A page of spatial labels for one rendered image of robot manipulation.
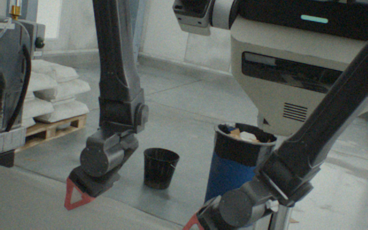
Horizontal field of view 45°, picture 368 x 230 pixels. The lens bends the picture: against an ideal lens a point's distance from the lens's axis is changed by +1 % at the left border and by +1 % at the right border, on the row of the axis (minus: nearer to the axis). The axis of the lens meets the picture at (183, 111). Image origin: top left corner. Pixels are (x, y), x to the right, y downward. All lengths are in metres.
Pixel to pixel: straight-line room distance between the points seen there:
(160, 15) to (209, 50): 1.33
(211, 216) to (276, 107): 0.49
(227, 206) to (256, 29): 0.53
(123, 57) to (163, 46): 8.79
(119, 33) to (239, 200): 0.33
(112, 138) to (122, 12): 0.22
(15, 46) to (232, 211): 0.66
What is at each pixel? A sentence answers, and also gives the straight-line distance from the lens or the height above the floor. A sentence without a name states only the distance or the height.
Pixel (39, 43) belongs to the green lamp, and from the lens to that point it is 1.16.
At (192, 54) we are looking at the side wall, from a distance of 9.30.
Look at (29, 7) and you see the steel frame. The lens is 6.79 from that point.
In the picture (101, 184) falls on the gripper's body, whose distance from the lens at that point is 0.88.
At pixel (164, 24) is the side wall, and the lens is 9.53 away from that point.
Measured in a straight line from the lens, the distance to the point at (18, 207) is 1.04.
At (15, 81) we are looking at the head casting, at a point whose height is 1.19.
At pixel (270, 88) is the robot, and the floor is 1.27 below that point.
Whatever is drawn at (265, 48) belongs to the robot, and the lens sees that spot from 1.06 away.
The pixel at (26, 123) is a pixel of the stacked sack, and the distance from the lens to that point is 4.09.
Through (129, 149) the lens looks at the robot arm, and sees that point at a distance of 0.83.
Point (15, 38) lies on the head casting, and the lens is 1.11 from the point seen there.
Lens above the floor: 1.44
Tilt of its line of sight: 13 degrees down
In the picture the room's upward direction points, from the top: 11 degrees clockwise
